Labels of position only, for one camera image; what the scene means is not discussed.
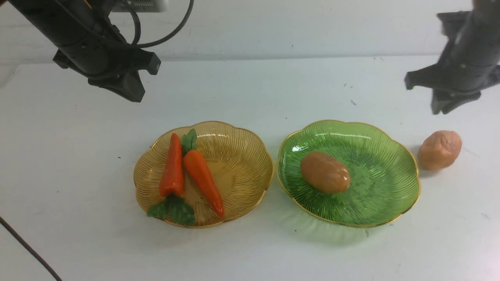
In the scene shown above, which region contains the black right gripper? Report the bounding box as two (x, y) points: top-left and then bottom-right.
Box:
(405, 11), (499, 115)

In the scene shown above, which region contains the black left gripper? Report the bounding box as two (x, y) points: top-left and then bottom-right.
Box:
(52, 27), (161, 103)

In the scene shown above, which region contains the brown toy potato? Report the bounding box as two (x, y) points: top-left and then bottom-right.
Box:
(300, 151), (351, 194)
(417, 130), (463, 171)

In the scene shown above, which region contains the orange toy carrot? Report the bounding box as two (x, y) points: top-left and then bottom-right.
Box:
(147, 133), (195, 226)
(181, 129), (225, 218)

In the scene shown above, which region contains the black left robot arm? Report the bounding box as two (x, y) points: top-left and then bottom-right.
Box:
(10, 0), (161, 103)

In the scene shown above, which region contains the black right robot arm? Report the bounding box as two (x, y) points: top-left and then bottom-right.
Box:
(405, 0), (500, 114)

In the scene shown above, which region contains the green ribbed plastic plate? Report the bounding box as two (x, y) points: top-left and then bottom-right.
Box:
(276, 120), (421, 228)

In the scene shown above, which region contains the amber ribbed plastic plate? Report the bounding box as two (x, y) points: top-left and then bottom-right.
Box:
(134, 121), (274, 228)

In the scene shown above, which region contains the black camera cable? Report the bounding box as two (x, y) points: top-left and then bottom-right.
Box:
(117, 0), (195, 49)

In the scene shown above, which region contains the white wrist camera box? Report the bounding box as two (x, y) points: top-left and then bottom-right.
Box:
(111, 0), (169, 13)

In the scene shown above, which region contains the black cable on table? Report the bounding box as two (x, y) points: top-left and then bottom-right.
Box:
(0, 216), (63, 281)

